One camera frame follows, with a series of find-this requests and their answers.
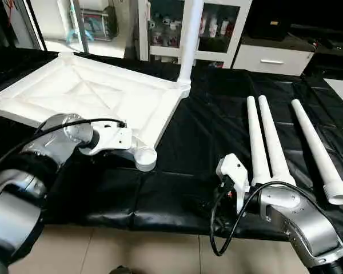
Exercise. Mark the black work mat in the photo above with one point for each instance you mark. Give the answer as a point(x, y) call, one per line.
point(206, 137)

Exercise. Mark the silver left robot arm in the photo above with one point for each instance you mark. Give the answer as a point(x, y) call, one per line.
point(28, 177)

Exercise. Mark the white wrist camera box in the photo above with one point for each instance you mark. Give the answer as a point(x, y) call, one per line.
point(234, 170)
point(111, 140)

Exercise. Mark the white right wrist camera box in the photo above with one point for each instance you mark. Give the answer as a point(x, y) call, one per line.
point(234, 170)

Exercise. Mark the white drawer unit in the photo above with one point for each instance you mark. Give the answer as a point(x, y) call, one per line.
point(271, 60)

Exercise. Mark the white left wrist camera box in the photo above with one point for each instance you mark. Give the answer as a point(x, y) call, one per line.
point(111, 140)

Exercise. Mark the storage rack with items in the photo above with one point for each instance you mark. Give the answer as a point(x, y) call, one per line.
point(94, 20)

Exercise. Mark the white glass door cabinet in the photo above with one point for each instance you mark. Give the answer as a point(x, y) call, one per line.
point(217, 28)

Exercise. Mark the white plastic table top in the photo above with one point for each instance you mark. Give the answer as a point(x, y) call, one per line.
point(91, 97)

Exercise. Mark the white plastic table leg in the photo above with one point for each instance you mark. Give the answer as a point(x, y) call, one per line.
point(320, 154)
point(257, 142)
point(274, 148)
point(188, 45)

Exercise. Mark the white flat panel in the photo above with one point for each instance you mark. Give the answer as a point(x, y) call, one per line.
point(342, 91)

